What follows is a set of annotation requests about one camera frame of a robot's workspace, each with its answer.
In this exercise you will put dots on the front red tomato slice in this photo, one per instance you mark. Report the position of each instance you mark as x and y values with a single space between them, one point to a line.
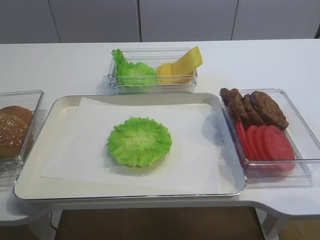
275 144

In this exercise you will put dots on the upright yellow cheese slice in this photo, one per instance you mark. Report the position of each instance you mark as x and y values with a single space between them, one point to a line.
188 62

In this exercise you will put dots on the back brown meat patty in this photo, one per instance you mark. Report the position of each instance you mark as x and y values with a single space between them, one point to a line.
225 94

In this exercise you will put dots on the back red tomato slice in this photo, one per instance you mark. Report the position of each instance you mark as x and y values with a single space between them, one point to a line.
242 137

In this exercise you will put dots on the green lettuce leaf in container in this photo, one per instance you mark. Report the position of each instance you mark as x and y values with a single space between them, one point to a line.
129 73

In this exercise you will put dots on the plain brown bun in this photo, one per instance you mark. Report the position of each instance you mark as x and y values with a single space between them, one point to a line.
24 114

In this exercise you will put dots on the flat yellow cheese slices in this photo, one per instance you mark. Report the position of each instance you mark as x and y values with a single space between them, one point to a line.
165 75

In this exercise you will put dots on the white parchment paper sheet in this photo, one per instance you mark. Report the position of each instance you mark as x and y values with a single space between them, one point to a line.
188 168

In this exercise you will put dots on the red tomato slice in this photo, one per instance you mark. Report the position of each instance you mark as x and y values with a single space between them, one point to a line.
258 141
275 144
249 134
242 137

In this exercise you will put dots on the clear meat and tomato container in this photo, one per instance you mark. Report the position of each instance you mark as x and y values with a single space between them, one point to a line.
305 145

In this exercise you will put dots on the clear bun container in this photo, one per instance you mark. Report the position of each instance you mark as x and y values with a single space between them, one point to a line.
10 168

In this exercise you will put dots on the sesame top bun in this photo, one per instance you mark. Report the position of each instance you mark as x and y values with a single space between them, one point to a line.
13 131

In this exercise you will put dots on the toasted bottom bun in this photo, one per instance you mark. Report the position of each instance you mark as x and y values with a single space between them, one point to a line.
130 166

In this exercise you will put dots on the silver metal tray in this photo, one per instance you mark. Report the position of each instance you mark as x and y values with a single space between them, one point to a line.
31 185

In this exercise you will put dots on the front brown meat patty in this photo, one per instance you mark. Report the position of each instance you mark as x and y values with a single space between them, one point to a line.
268 110

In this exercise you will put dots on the brown meat patty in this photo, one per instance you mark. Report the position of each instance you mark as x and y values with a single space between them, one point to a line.
236 108
252 113
225 94
268 110

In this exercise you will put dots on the clear lettuce and cheese container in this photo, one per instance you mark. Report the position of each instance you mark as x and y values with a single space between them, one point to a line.
154 57

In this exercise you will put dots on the green lettuce leaf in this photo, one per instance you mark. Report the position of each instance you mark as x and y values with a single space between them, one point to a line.
139 142
129 73

